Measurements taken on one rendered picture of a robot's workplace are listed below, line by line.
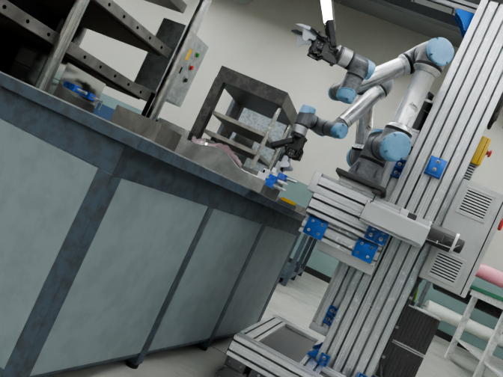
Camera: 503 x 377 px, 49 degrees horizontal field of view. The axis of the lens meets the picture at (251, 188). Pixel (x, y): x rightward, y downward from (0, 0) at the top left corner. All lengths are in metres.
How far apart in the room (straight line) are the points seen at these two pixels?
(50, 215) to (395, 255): 1.54
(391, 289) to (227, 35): 7.87
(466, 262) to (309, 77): 7.26
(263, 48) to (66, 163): 8.29
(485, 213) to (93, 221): 1.65
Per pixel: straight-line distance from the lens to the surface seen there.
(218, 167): 2.23
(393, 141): 2.28
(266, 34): 9.84
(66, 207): 1.60
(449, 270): 2.52
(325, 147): 9.21
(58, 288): 1.59
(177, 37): 3.16
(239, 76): 6.86
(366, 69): 2.30
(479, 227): 2.54
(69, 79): 2.51
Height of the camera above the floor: 0.78
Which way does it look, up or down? level
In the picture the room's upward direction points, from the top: 25 degrees clockwise
